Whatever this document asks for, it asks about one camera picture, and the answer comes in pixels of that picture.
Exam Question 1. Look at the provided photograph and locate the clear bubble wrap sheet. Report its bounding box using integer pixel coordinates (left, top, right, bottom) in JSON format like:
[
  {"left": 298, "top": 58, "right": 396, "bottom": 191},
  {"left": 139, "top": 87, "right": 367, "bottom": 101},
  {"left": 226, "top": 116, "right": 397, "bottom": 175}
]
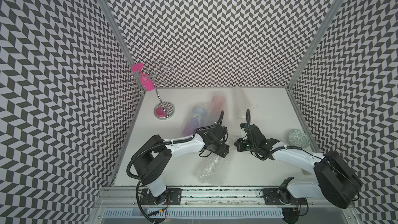
[{"left": 193, "top": 150, "right": 235, "bottom": 186}]

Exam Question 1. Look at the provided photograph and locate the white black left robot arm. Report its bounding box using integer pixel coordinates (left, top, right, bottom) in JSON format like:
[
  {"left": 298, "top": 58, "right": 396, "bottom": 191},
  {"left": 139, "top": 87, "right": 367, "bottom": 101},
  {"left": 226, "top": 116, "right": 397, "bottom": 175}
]
[{"left": 126, "top": 123, "right": 230, "bottom": 198}]

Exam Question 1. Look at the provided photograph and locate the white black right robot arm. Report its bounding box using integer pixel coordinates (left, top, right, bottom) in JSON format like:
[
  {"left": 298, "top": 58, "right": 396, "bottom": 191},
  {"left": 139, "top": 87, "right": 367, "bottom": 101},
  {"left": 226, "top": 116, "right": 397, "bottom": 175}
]
[{"left": 234, "top": 123, "right": 363, "bottom": 209}]

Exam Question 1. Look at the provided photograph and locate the blue purple wrapped vase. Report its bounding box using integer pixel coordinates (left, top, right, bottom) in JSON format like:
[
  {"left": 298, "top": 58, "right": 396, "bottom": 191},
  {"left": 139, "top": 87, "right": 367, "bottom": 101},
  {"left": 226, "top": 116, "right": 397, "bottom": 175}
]
[{"left": 181, "top": 106, "right": 207, "bottom": 136}]

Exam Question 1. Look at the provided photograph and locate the pink wrapped vase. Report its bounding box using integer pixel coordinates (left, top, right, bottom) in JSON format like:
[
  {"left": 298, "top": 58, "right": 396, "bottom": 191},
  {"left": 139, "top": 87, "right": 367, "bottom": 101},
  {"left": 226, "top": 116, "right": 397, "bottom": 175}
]
[{"left": 206, "top": 95, "right": 227, "bottom": 125}]

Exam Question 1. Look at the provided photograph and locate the clear wrapped vase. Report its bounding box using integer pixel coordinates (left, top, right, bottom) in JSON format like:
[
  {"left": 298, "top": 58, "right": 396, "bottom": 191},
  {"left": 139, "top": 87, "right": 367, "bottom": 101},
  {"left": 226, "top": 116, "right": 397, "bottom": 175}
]
[{"left": 232, "top": 87, "right": 252, "bottom": 122}]

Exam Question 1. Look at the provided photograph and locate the green patterned bowl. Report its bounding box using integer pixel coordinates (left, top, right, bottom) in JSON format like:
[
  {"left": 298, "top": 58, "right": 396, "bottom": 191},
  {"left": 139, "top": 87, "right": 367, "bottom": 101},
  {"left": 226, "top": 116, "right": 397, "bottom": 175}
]
[{"left": 288, "top": 129, "right": 311, "bottom": 148}]

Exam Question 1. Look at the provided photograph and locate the pink plastic wine glass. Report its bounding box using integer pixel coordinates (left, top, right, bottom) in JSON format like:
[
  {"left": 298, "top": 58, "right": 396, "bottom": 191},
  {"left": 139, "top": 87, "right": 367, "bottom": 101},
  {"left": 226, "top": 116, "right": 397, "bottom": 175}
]
[{"left": 131, "top": 63, "right": 155, "bottom": 91}]

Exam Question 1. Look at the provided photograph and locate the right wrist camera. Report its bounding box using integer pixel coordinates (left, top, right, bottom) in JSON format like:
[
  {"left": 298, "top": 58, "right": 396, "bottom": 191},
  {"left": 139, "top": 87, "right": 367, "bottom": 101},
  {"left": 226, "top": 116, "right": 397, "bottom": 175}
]
[{"left": 241, "top": 123, "right": 250, "bottom": 132}]

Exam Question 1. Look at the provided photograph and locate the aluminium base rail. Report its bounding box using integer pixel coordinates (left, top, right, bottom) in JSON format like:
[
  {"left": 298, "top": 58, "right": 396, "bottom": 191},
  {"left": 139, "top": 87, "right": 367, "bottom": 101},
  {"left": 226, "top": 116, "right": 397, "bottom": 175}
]
[{"left": 94, "top": 186, "right": 334, "bottom": 208}]

